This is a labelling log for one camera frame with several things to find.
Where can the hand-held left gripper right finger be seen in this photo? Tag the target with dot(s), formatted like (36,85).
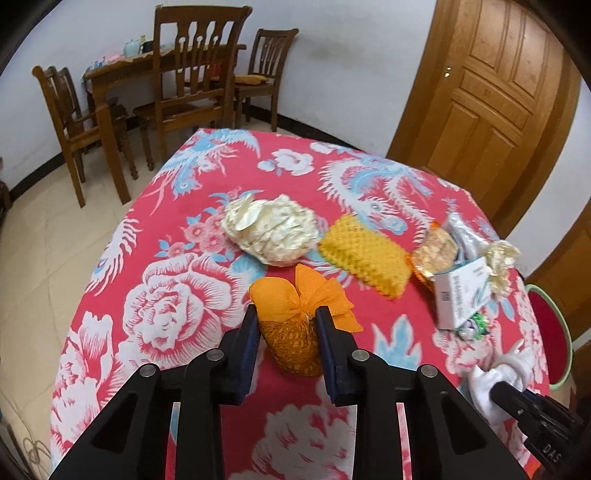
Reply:
(328,355)

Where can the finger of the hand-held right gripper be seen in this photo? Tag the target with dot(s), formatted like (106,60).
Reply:
(508,397)

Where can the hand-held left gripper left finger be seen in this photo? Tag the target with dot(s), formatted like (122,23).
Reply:
(249,353)

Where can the white tissue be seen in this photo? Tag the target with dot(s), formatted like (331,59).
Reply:
(485,385)

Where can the orange mesh bag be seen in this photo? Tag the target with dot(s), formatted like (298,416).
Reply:
(295,332)

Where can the white and teal box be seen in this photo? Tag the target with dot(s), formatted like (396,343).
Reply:
(461,290)

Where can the yellow foam net sheet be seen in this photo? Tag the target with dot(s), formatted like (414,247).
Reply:
(364,254)

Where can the red floral tablecloth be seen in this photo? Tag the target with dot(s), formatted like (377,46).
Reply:
(175,258)

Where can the small cream crumpled wrapper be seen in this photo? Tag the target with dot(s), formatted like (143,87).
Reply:
(501,263)

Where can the orange snack packet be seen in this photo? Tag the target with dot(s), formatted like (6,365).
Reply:
(434,254)

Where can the silver foil bag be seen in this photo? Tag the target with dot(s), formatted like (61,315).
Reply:
(468,235)

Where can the yellow seat cushion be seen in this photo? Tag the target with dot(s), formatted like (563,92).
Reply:
(251,79)

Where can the tall wooden chair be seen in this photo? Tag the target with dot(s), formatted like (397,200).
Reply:
(194,69)

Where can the wooden armchair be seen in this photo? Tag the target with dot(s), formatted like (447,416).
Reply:
(69,124)

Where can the wooden chair with cushion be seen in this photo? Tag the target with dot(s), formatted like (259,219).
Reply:
(270,60)

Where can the panelled wooden door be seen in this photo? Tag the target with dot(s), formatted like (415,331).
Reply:
(485,92)

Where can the wooden dining table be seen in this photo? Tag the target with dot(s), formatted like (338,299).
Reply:
(124,74)

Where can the dark cup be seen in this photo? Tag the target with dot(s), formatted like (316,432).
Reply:
(147,47)

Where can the pale green mug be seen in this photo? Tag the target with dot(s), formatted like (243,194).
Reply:
(132,48)

